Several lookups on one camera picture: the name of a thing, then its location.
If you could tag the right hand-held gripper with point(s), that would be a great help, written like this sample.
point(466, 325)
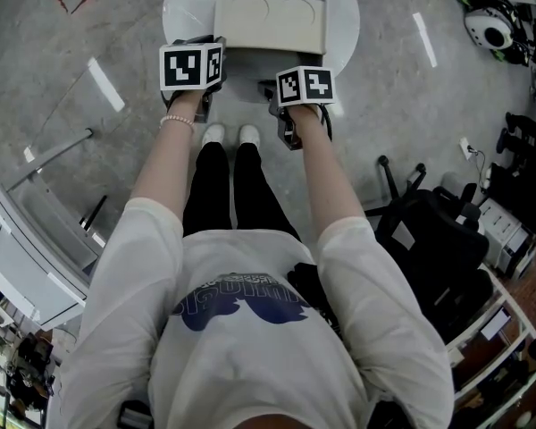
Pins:
point(306, 86)

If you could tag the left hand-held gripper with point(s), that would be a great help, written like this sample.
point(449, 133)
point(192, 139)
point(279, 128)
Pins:
point(183, 67)

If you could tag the beige rectangular box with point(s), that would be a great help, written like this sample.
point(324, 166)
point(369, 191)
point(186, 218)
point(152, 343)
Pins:
point(270, 20)

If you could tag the person's left forearm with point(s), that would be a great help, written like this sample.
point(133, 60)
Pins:
point(165, 168)

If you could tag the person's right forearm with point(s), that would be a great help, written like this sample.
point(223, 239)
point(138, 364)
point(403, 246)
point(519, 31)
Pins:
point(326, 181)

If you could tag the white drawer cabinet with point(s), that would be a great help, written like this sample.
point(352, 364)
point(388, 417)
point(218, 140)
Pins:
point(509, 235)

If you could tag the white round table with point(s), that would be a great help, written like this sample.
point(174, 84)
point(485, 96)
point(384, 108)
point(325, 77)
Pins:
point(339, 29)

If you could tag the person's left white shoe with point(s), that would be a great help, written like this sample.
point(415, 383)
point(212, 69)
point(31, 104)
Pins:
point(214, 134)

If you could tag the person's white shoe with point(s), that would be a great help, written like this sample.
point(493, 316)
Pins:
point(250, 136)
point(214, 134)

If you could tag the person's right white shoe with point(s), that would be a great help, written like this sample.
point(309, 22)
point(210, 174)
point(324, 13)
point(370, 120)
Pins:
point(250, 136)

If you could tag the black trousers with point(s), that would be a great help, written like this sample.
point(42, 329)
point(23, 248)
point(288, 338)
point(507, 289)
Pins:
point(214, 195)

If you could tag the grey metal bar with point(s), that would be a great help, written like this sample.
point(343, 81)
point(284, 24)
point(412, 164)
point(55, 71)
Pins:
point(49, 154)

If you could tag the white power strip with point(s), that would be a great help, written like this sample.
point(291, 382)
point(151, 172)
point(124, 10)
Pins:
point(466, 148)

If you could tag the white and black backpack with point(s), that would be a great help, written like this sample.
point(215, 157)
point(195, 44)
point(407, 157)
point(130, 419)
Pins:
point(489, 27)

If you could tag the black office chair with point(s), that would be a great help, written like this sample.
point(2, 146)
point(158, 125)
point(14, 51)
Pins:
point(433, 248)

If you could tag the black chair base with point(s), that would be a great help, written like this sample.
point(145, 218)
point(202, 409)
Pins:
point(525, 134)

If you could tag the white panel with black lines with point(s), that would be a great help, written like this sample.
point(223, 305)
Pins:
point(22, 262)

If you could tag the white printed t-shirt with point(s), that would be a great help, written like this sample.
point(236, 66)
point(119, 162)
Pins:
point(259, 355)

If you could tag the white shelf unit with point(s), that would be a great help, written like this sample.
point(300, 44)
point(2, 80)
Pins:
point(496, 329)

